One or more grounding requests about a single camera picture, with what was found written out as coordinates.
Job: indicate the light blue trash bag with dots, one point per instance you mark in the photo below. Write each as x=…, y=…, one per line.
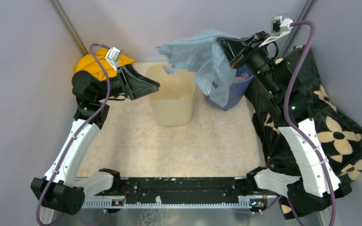
x=202, y=55

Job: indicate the yellow crumpled cloth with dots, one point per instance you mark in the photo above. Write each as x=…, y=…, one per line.
x=89, y=64

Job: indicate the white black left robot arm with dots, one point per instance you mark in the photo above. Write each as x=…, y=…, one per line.
x=88, y=121

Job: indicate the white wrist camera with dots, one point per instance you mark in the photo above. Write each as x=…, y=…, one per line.
x=112, y=57
x=281, y=26

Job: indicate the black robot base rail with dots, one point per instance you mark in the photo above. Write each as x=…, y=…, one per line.
x=158, y=193

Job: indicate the beige plastic trash bin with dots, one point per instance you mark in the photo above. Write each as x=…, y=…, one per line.
x=173, y=104

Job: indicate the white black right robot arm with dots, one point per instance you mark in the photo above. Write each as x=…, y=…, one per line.
x=287, y=102

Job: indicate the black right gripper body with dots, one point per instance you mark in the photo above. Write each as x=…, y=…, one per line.
x=261, y=63

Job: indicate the black floral blanket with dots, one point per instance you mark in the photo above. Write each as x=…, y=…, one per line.
x=339, y=135

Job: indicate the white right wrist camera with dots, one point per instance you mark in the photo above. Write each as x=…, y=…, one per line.
x=281, y=26

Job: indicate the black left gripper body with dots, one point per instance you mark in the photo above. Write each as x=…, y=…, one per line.
x=116, y=85

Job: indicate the blue plastic trash bin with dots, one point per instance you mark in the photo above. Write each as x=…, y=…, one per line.
x=236, y=91

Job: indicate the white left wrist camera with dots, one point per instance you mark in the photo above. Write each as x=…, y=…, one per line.
x=112, y=57

